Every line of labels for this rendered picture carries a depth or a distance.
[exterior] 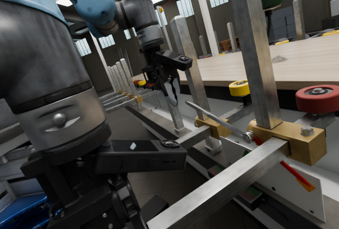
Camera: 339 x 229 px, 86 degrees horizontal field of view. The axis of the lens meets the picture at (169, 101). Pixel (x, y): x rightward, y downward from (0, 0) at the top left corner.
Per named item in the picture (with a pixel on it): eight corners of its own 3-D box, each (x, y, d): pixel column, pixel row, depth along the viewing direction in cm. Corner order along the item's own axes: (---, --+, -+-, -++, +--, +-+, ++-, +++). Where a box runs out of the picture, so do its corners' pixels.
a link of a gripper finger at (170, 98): (166, 106, 63) (158, 81, 61) (178, 106, 59) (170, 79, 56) (160, 110, 61) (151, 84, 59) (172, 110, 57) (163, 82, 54)
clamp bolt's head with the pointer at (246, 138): (308, 189, 31) (242, 131, 41) (302, 194, 33) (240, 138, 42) (315, 183, 32) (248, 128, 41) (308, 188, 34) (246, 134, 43)
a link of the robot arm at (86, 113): (93, 85, 24) (95, 88, 16) (106, 117, 25) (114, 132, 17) (27, 108, 21) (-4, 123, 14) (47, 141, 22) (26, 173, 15)
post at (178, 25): (214, 156, 64) (173, 16, 52) (208, 153, 67) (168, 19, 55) (222, 152, 65) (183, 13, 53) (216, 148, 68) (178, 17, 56)
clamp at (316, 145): (312, 167, 31) (308, 141, 30) (248, 142, 43) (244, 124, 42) (329, 152, 33) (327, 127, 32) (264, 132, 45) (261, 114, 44)
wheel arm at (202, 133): (145, 177, 49) (139, 164, 48) (141, 171, 52) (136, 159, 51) (255, 113, 64) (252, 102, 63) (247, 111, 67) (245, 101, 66)
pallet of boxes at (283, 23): (264, 49, 735) (258, 17, 704) (286, 42, 716) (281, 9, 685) (276, 50, 618) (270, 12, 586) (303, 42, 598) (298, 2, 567)
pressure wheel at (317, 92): (335, 151, 36) (330, 97, 33) (293, 138, 43) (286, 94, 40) (355, 133, 39) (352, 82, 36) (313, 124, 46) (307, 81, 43)
